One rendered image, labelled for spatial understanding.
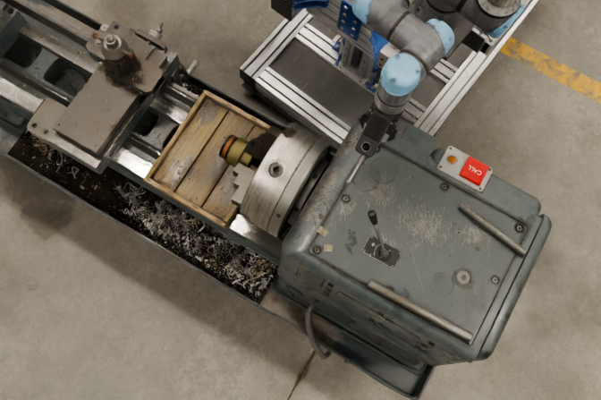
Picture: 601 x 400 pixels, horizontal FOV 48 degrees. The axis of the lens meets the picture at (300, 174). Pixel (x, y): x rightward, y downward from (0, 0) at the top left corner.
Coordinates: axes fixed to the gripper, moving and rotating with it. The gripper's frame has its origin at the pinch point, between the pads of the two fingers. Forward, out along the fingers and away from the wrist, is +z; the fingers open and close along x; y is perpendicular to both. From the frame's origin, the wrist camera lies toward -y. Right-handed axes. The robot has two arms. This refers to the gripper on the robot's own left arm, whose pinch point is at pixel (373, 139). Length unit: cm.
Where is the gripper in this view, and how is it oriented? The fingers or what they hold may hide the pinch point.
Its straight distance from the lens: 168.8
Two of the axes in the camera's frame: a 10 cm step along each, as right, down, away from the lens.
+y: 4.8, -8.3, 2.7
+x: -8.7, -4.7, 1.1
